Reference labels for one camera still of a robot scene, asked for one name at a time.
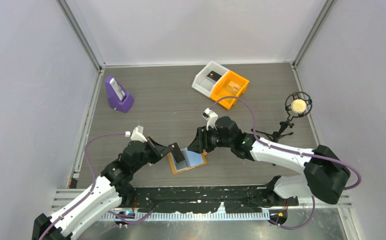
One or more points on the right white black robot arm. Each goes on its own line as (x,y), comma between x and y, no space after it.
(323,179)

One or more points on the purple stand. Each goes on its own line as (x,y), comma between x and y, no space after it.
(114,102)

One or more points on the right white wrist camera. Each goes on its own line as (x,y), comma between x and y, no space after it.
(211,117)

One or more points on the black card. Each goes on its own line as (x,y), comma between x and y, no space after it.
(177,153)
(213,76)

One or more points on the black card in white bin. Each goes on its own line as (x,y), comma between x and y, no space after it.
(213,76)

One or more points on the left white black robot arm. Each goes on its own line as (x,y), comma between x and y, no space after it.
(110,189)

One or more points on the clear card in orange bin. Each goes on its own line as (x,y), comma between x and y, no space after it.
(233,87)

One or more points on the aluminium frame rail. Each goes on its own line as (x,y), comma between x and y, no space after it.
(64,196)

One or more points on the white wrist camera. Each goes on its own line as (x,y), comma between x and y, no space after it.
(136,134)
(211,117)

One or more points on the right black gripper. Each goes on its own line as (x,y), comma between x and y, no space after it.
(201,142)

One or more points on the white plastic bin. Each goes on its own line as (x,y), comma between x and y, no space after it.
(203,85)

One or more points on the white card in purple stand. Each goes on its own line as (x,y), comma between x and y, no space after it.
(117,89)

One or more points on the orange card holder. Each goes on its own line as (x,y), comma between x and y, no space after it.
(192,160)

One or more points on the microphone with shock mount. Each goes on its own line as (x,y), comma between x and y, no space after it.
(298,104)

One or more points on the orange plastic bin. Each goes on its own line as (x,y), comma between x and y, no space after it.
(220,88)

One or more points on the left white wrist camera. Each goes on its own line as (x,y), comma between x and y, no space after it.
(136,134)

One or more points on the black microphone tripod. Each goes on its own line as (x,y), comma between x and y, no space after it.
(277,135)

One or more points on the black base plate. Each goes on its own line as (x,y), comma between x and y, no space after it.
(205,199)

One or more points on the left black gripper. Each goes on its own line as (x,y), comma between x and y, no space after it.
(161,150)

